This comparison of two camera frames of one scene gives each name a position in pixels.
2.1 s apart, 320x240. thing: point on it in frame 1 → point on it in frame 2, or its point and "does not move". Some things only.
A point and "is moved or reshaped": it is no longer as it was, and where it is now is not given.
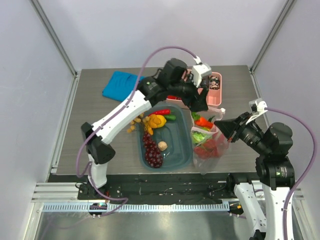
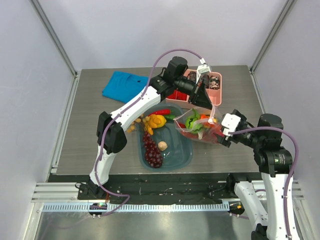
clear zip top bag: [209, 144] is moved or reshaped
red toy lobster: [212, 147] → [211, 133]
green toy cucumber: [170, 117] does not move
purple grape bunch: [152, 153] does not move
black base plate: [164, 188] does not move
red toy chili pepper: [161, 112] does not move
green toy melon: [197, 137] → [193, 124]
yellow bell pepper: [154, 121] does not move
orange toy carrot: [203, 122] → [204, 116]
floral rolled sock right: [214, 83] does not move
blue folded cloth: [120, 85] does not move
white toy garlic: [162, 146] does not move
